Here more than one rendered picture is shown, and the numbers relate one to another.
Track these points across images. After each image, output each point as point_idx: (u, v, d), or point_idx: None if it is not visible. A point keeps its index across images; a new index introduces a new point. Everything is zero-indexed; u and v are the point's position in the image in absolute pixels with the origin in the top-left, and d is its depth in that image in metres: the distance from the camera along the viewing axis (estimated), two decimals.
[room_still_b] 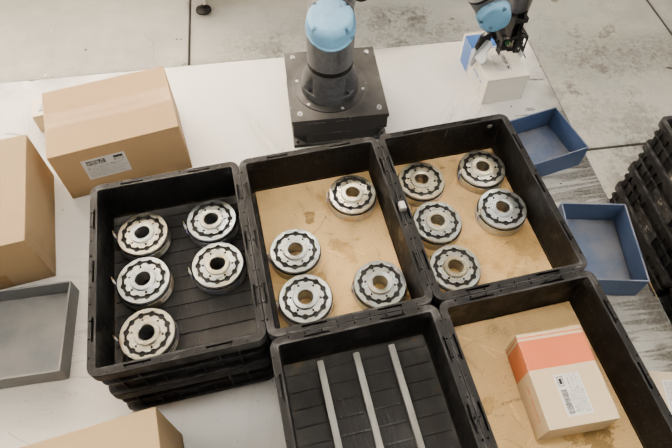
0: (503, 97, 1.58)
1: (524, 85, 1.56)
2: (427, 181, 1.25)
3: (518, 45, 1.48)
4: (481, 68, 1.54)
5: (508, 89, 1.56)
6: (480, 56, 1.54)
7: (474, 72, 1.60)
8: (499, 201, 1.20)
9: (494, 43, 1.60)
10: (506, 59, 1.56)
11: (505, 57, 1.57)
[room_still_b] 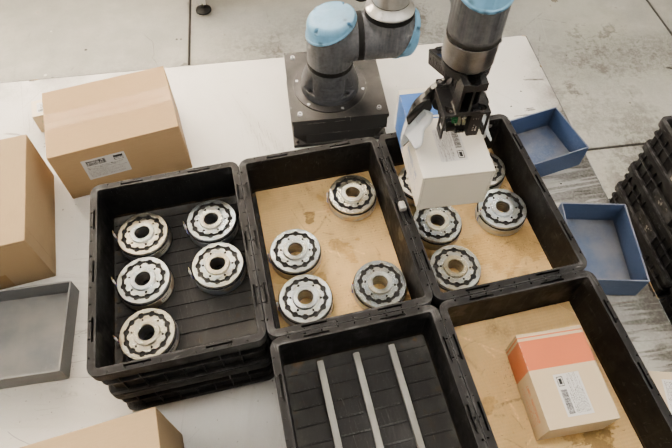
0: (453, 200, 0.97)
1: (486, 184, 0.94)
2: None
3: (474, 124, 0.86)
4: (416, 155, 0.93)
5: (460, 189, 0.94)
6: (414, 135, 0.92)
7: (409, 156, 0.98)
8: (499, 201, 1.20)
9: None
10: (460, 140, 0.95)
11: (458, 136, 0.95)
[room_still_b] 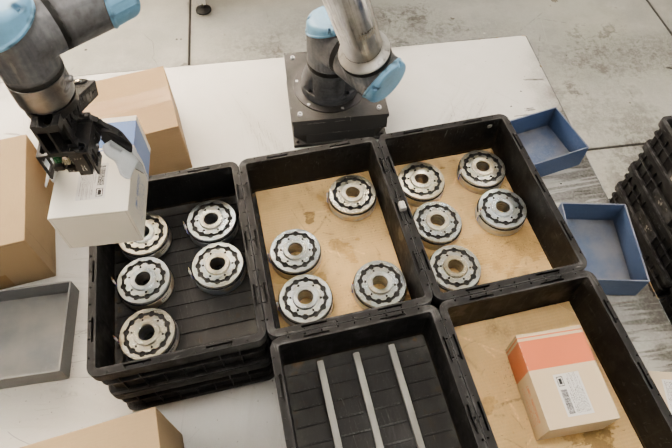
0: (105, 239, 0.92)
1: (130, 223, 0.89)
2: (427, 181, 1.25)
3: (80, 164, 0.81)
4: (52, 193, 0.88)
5: (103, 229, 0.90)
6: None
7: None
8: (499, 201, 1.20)
9: (104, 143, 0.94)
10: (105, 177, 0.90)
11: (105, 173, 0.91)
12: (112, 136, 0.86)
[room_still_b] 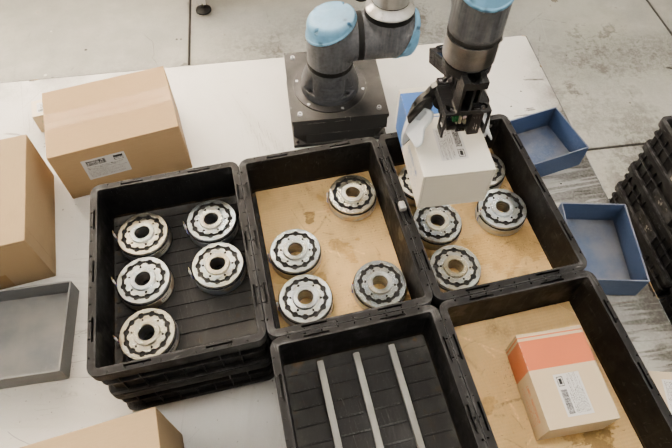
0: (454, 199, 0.97)
1: (487, 183, 0.94)
2: None
3: (474, 123, 0.86)
4: (417, 153, 0.93)
5: (461, 188, 0.94)
6: (414, 133, 0.92)
7: (409, 154, 0.98)
8: (499, 201, 1.20)
9: None
10: (461, 139, 0.95)
11: (459, 135, 0.95)
12: None
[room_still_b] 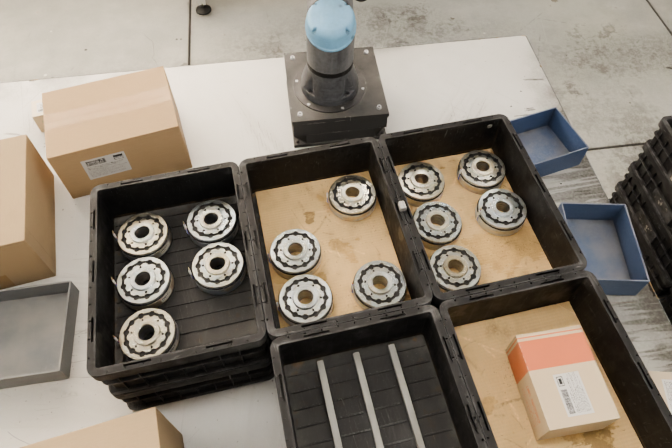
0: None
1: None
2: (427, 181, 1.25)
3: None
4: None
5: None
6: None
7: None
8: (499, 201, 1.20)
9: None
10: None
11: None
12: None
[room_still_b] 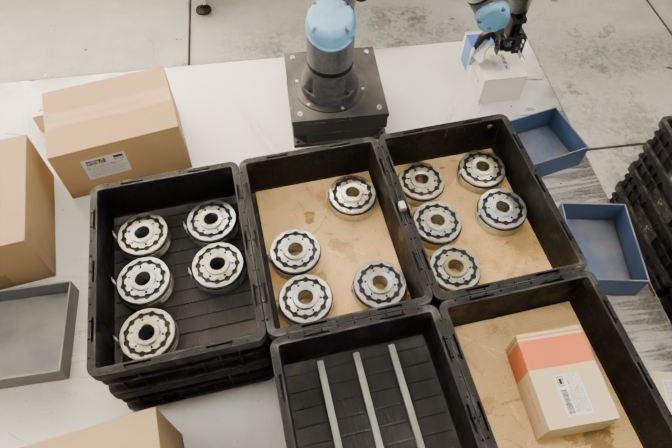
0: (501, 97, 1.58)
1: (522, 86, 1.56)
2: (427, 181, 1.25)
3: (516, 46, 1.48)
4: (480, 68, 1.55)
5: (506, 89, 1.56)
6: (479, 55, 1.54)
7: (473, 71, 1.60)
8: (499, 201, 1.20)
9: (495, 43, 1.61)
10: (505, 60, 1.56)
11: (504, 58, 1.57)
12: None
